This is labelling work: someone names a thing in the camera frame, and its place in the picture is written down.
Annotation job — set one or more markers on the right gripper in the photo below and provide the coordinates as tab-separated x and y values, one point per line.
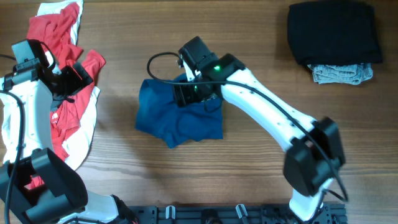
181	96

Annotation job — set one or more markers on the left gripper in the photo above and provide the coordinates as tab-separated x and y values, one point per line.
73	81

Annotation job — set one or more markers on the blue t-shirt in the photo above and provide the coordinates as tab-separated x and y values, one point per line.
159	115

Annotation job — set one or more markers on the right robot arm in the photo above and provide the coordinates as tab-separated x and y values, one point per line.
313	149

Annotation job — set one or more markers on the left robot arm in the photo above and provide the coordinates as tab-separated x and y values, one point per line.
36	185

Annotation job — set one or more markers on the white t-shirt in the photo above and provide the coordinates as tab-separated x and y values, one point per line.
36	100

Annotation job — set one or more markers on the red t-shirt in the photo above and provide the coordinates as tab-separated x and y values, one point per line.
73	115

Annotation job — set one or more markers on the folded black garment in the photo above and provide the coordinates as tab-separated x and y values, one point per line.
333	33

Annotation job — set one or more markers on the folded grey garment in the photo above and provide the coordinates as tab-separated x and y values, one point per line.
347	74

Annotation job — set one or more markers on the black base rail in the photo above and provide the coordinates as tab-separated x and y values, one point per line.
264	214

